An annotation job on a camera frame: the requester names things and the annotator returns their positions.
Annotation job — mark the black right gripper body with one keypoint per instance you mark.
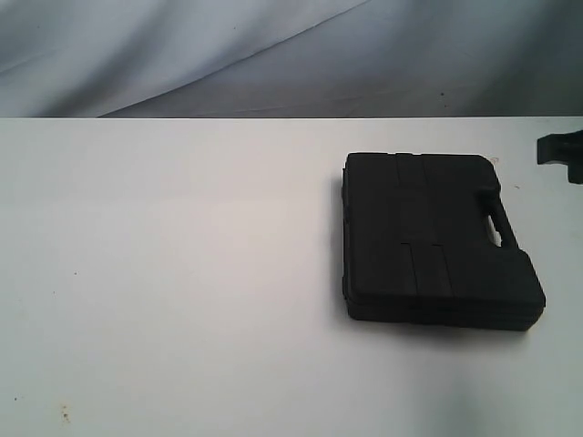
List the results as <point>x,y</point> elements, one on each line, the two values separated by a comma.
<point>565,149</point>

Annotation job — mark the black plastic tool case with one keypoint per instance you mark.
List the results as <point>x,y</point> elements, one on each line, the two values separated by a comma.
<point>426,240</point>

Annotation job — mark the white backdrop cloth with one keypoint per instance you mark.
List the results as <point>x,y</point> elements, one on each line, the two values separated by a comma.
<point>291,58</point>

